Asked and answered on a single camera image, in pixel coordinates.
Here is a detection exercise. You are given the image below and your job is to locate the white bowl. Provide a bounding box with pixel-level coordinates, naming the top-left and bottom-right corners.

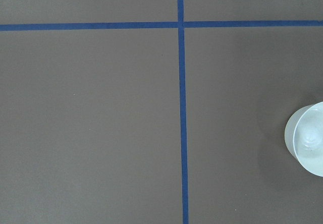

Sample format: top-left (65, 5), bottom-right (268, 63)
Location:
top-left (284, 102), bottom-right (322, 177)

